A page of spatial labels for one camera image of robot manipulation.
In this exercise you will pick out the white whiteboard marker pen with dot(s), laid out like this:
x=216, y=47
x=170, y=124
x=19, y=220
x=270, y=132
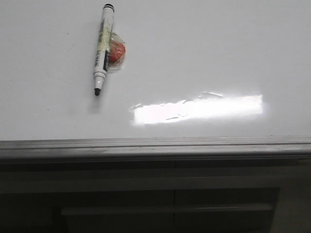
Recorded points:
x=103, y=48

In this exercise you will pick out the red round magnet taped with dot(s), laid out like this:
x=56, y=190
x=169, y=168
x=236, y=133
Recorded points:
x=117, y=53

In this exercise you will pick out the white whiteboard with metal frame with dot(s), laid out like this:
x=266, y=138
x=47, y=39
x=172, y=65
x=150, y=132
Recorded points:
x=200, y=78

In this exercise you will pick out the grey cabinet with handle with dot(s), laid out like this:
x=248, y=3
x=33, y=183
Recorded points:
x=228, y=196

